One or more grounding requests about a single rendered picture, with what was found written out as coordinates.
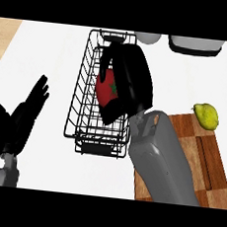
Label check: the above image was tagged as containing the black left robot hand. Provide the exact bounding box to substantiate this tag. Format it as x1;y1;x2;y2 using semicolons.
0;70;53;161

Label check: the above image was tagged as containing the pale grey black-trimmed appliance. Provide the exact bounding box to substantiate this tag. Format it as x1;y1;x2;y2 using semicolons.
166;35;224;59

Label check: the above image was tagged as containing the grey rounded appliance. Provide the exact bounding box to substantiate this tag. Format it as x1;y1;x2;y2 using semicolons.
132;32;162;47

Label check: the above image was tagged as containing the brown wooden cutting board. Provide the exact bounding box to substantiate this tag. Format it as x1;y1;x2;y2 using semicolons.
130;108;227;211

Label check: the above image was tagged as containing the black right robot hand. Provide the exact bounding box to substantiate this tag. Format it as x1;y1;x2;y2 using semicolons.
93;39;160;130

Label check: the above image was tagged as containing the black wire tiered basket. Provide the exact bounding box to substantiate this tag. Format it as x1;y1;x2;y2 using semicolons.
61;25;142;160

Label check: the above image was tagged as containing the yellow-green pear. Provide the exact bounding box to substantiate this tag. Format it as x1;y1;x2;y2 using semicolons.
189;101;222;132

